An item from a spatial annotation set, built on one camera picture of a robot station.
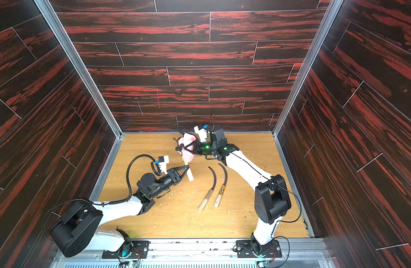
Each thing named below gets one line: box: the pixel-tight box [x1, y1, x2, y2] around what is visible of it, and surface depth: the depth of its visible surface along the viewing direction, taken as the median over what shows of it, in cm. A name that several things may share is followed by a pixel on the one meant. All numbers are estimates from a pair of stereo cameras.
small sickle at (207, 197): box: [198, 166, 218, 212], surface depth 90 cm
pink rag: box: [177, 132, 197, 163], surface depth 79 cm
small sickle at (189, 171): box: [183, 160, 195, 182], surface depth 76 cm
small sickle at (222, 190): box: [213, 163, 228, 208], surface depth 92 cm
